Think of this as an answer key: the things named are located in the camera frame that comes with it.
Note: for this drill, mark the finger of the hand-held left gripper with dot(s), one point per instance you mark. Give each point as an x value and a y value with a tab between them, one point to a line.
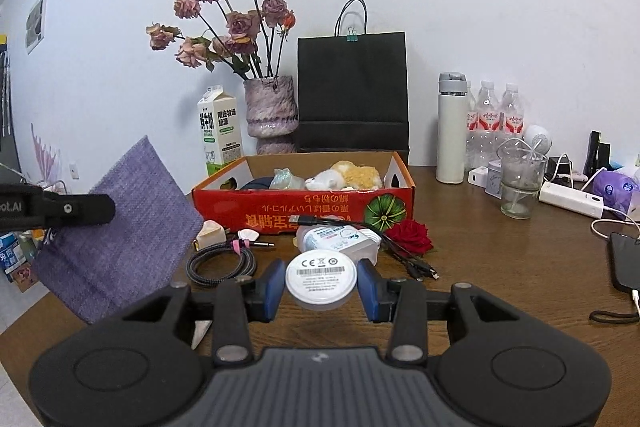
80	209

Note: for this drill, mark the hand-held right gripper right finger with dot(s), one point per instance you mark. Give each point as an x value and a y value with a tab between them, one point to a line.
367	291

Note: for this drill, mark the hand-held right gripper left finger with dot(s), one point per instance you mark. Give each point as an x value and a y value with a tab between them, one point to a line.
273	289

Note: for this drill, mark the purple woven cloth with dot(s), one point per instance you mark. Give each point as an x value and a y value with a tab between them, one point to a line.
120	232

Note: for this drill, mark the white round device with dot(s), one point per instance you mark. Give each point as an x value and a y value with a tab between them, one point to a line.
320	279

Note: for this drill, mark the red cardboard box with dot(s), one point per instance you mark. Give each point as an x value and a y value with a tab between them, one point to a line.
280	212

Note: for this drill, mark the wooden desktop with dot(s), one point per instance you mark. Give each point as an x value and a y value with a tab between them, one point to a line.
500	267

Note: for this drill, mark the storage rack with goods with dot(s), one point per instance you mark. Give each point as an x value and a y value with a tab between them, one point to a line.
17	259

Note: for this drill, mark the pink white pick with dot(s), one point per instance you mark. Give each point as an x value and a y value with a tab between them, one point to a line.
247	235

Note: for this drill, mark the white plastic labelled box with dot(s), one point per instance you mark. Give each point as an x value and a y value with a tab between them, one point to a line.
335	239

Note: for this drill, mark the red artificial rose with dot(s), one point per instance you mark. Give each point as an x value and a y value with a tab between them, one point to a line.
410	238

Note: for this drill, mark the beige wedge block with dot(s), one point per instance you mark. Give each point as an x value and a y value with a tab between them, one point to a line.
212	236

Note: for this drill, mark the dark blue item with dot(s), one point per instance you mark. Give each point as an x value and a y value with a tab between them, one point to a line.
257	183

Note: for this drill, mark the pale green glossy trinket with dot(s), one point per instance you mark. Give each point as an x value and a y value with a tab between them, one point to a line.
286	179

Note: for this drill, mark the orange white plush toy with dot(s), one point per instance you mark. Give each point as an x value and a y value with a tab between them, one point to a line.
350	174

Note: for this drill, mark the white charger plug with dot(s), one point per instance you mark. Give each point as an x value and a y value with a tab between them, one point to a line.
479	177

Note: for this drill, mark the white milk carton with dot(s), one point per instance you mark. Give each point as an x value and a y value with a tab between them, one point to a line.
220	127

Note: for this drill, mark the small pale tin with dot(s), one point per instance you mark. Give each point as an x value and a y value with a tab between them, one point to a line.
494	179

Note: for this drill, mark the purple ceramic vase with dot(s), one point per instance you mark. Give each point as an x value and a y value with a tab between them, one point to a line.
270	112

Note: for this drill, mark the white thermos bottle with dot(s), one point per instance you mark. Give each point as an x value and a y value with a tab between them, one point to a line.
451	132

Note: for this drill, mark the clear glass cup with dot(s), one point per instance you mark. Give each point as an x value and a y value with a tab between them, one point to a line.
520	192

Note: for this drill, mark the clear water bottle red label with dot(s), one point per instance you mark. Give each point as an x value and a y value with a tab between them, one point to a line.
471	127
513	117
487	117

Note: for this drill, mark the black paper bag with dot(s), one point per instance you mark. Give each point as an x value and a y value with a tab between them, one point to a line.
350	82

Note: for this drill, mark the white power strip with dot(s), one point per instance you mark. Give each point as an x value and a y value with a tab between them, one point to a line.
570	199

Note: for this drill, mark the black plug adapter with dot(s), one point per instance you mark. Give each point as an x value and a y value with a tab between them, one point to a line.
559	167

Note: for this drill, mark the white round speaker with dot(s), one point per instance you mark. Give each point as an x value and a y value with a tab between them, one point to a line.
539	138

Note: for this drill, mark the dried pink rose bouquet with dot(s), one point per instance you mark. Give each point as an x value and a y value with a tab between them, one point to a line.
240	24

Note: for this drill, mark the teal binder clip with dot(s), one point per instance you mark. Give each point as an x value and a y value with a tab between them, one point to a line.
351	36

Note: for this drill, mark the black smartphone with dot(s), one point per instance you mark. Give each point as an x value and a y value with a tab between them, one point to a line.
625	262

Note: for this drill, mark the black upright box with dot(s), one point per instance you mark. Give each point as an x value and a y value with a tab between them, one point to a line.
599	152

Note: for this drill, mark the purple tissue pack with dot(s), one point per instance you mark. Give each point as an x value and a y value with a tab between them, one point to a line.
620	189

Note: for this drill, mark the white wall socket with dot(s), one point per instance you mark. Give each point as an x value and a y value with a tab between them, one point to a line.
74	171

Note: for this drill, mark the pink flower wall sticker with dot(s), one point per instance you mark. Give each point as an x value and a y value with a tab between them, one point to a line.
46	154

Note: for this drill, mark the framed wall picture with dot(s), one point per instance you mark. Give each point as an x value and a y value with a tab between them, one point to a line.
36	22

